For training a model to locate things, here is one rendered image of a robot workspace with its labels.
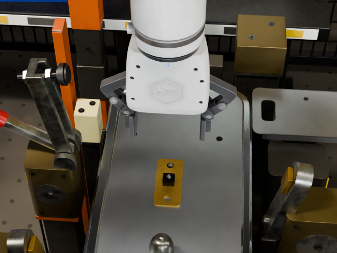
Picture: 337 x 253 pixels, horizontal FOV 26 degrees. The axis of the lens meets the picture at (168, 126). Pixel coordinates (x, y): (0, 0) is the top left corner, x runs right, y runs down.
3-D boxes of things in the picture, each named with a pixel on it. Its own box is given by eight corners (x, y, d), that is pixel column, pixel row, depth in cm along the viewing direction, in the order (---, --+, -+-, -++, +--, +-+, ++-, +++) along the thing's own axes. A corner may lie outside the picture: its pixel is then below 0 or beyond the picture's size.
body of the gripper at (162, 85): (120, 50, 82) (124, 119, 90) (211, 55, 81) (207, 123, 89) (127, 8, 87) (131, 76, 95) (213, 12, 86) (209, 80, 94)
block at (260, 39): (265, 187, 142) (287, 47, 115) (223, 184, 142) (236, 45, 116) (264, 155, 147) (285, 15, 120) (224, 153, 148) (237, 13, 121)
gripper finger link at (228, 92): (175, 72, 88) (172, 104, 92) (239, 78, 88) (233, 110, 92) (176, 65, 89) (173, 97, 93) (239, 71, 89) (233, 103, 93)
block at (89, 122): (112, 254, 132) (97, 116, 105) (92, 253, 132) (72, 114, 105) (114, 238, 134) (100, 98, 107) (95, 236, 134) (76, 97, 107)
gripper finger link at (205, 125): (200, 107, 91) (199, 142, 96) (226, 108, 90) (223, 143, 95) (201, 88, 93) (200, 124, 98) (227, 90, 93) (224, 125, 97)
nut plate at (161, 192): (180, 207, 102) (180, 202, 101) (153, 206, 102) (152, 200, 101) (183, 160, 108) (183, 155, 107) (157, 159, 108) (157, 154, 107)
